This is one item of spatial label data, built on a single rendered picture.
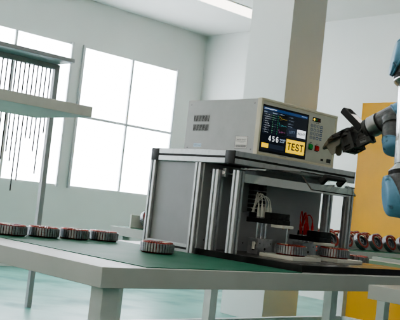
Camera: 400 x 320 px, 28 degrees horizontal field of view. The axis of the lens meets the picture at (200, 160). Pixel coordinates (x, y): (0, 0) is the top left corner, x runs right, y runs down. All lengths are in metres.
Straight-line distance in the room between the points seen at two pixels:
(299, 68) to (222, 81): 3.94
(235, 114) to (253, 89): 4.26
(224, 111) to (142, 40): 7.63
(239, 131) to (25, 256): 1.02
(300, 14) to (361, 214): 1.81
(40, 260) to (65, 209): 7.70
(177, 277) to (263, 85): 5.11
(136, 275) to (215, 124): 1.12
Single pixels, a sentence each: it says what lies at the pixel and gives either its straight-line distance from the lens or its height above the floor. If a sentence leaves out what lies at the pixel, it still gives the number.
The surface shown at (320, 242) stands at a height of 0.83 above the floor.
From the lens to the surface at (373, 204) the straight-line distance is 6.80.
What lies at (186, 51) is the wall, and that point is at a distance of 11.03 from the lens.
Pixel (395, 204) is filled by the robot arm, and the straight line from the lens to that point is 2.28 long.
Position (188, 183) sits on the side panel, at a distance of 2.85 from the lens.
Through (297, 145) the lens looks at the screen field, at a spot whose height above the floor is 1.18.
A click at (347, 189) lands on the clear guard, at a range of 2.76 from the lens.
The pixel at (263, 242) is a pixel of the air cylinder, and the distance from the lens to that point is 2.84.
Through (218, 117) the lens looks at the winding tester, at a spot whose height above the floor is 1.25.
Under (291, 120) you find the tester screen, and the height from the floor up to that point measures 1.26.
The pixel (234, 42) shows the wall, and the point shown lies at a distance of 10.89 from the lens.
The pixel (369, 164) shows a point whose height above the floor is 1.42.
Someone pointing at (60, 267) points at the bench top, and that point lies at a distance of 2.05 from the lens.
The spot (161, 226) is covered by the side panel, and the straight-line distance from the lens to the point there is 2.94.
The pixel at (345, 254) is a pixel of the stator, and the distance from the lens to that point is 2.92.
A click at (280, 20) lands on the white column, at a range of 7.11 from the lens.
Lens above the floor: 0.91
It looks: 3 degrees up
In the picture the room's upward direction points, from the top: 6 degrees clockwise
